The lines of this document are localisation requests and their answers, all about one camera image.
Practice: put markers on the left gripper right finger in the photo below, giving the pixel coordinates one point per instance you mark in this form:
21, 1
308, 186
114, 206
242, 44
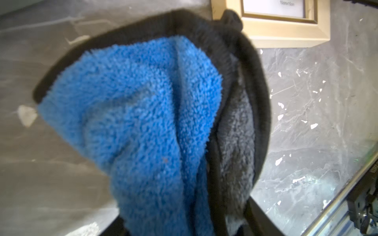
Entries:
258, 223

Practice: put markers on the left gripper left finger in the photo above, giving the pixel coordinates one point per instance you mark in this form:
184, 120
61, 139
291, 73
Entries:
116, 228

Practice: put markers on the blue microfiber cloth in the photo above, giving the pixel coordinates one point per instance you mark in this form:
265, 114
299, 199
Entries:
175, 110

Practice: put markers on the beige picture frame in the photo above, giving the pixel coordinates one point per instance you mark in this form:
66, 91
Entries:
290, 24

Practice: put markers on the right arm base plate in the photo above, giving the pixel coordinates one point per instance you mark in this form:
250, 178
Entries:
362, 203

